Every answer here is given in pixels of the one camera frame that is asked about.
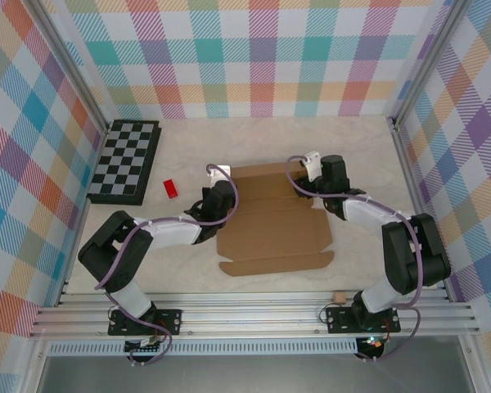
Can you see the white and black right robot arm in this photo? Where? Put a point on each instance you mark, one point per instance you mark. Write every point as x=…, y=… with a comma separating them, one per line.
x=368, y=209

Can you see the brown cardboard paper box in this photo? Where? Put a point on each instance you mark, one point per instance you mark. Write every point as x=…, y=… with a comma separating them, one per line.
x=270, y=237

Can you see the aluminium side rail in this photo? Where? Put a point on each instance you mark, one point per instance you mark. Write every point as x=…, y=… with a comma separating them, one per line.
x=409, y=184
x=72, y=262

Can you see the small red block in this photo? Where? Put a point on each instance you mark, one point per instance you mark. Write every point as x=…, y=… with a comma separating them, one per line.
x=171, y=189

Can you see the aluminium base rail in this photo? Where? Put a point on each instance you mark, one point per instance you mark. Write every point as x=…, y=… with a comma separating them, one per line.
x=249, y=315

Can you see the small tan wooden block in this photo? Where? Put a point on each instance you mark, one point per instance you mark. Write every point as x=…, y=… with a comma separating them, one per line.
x=339, y=297

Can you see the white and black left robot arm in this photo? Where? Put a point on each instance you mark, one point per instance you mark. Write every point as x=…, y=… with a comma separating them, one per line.
x=172, y=233

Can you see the aluminium frame post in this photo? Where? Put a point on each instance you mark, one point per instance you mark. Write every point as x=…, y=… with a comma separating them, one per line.
x=75, y=69
x=424, y=61

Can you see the black and grey chessboard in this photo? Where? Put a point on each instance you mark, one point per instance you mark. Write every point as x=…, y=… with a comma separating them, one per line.
x=124, y=159

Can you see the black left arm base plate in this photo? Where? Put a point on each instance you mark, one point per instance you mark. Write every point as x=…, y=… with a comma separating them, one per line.
x=172, y=319

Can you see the small circuit board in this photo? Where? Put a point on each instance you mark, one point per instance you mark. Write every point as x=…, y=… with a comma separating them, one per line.
x=374, y=343
x=147, y=344

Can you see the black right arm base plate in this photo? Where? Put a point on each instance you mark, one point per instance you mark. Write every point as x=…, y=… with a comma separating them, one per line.
x=337, y=319

